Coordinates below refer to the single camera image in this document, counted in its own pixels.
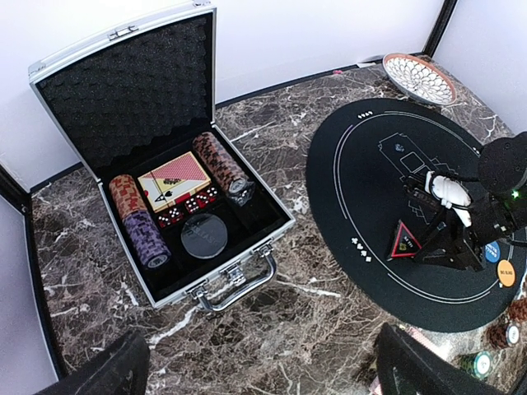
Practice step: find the red dice row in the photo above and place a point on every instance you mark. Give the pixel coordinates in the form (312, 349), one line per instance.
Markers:
(172, 215)

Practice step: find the blue small blind button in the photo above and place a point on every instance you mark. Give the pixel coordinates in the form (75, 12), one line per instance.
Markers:
(493, 252)

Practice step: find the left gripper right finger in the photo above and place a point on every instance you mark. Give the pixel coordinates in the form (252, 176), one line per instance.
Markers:
(400, 356)

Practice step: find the green poker chip stack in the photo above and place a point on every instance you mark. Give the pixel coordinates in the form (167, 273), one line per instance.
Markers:
(478, 364)

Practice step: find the aluminium poker chip case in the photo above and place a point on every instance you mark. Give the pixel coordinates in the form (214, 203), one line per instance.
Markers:
(132, 98)

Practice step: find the red-gold 5 chip stack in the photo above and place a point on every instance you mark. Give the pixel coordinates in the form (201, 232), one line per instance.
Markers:
(517, 311)

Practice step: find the boxed card deck in case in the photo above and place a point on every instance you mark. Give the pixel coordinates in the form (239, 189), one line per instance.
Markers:
(174, 182)

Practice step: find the red triangular all-in marker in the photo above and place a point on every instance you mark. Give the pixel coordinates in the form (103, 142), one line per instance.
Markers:
(403, 245)

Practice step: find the right black frame post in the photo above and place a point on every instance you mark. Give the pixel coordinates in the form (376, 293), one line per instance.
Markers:
(439, 28)

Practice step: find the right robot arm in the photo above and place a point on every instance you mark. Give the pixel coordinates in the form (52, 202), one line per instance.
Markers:
(504, 158)

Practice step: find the black round poker mat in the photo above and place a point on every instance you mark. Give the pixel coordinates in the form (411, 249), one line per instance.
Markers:
(357, 160)

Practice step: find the brown chip row in case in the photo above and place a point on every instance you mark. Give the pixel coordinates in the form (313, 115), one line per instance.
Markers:
(234, 182)

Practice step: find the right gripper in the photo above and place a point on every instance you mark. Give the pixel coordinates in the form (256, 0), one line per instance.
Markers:
(463, 226)

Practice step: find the patterned ceramic plate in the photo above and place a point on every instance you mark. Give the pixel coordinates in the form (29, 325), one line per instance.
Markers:
(419, 79)

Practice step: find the clear dealer button in case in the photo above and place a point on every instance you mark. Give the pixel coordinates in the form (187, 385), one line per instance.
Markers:
(204, 236)

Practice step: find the black-red 100 chip stack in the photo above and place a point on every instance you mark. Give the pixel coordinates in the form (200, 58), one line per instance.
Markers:
(502, 336)

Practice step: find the red card deck on table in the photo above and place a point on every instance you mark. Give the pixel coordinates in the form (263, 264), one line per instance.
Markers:
(417, 335)

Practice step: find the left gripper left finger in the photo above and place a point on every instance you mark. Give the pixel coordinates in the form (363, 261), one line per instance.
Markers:
(122, 368)

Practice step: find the purple chip row in case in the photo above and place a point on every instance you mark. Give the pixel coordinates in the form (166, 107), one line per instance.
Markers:
(146, 239)

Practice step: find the orange chip row in case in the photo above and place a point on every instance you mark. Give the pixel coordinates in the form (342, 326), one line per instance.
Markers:
(126, 195)

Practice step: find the orange big blind button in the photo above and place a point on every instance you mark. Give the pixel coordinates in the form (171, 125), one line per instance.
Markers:
(506, 273)

